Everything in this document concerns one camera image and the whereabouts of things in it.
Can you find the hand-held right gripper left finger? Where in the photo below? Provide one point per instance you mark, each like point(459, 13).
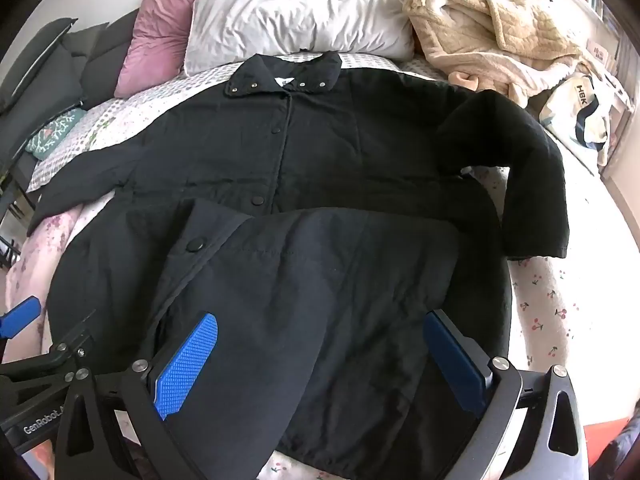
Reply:
point(187, 365)

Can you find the beige fleece bathrobe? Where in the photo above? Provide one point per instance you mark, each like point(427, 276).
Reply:
point(475, 35)

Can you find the teal patterned cushion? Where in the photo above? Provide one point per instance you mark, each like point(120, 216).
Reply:
point(52, 135)

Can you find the black coat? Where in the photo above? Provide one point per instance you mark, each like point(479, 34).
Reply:
point(325, 160)

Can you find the cherry print duvet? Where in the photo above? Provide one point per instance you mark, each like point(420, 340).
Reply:
point(550, 300)

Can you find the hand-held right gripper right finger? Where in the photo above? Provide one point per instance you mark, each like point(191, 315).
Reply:
point(452, 360)

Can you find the cream tote bag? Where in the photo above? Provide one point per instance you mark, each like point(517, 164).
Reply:
point(565, 105)

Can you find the grey pillow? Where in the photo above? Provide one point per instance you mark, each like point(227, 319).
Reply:
point(300, 10)

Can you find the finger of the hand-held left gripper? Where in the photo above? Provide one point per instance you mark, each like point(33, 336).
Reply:
point(50, 360)
point(20, 317)

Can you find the pink floral blanket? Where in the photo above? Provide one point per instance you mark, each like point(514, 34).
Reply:
point(30, 260)

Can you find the pink velvet pillow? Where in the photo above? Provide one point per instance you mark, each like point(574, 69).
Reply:
point(155, 40)

